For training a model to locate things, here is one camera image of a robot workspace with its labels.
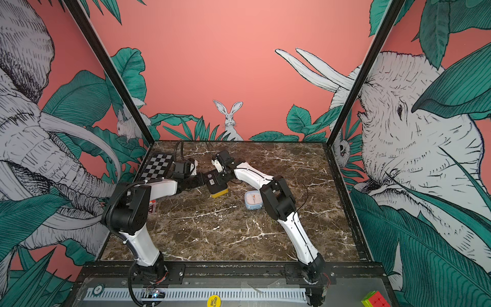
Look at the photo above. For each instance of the yellow square alarm clock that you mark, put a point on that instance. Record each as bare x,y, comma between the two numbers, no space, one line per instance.
215,183

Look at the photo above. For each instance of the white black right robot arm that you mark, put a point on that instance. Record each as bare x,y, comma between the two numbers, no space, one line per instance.
278,202

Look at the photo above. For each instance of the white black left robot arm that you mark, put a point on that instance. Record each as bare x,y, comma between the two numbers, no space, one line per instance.
126,214

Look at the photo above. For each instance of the light blue small alarm clock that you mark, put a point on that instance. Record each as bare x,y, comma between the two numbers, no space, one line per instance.
253,200

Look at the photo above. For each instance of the black white chessboard box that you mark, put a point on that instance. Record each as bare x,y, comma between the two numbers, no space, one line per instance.
157,166

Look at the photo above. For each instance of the red white card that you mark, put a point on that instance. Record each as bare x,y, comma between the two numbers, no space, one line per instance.
152,207

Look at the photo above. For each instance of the yellow round sticker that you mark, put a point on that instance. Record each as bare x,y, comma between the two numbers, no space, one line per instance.
214,301

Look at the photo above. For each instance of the colourful puzzle cube on ledge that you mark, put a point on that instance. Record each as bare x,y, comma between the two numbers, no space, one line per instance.
375,299

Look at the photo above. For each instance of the white perforated rail strip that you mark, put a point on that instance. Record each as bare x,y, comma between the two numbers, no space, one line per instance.
179,294

